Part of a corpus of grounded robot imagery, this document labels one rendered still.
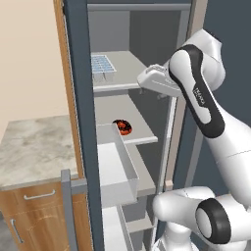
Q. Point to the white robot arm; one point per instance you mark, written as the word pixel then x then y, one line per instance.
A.
pixel 228 143

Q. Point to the dark blue fridge door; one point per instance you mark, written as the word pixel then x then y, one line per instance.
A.
pixel 233 29

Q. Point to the dark blue freezer door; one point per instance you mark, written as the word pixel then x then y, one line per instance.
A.
pixel 81 98

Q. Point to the dark blue fridge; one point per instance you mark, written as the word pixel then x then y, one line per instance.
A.
pixel 147 36

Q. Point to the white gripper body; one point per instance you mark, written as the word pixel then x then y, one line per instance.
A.
pixel 157 80

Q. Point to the wooden side panel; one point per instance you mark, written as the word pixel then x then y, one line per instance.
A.
pixel 67 72

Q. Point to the wooden drawer front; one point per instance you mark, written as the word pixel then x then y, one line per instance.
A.
pixel 19 204

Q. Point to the wooden cupboard door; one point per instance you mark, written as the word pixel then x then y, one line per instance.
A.
pixel 42 232

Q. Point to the red and black food item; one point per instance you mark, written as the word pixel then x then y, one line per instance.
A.
pixel 124 127

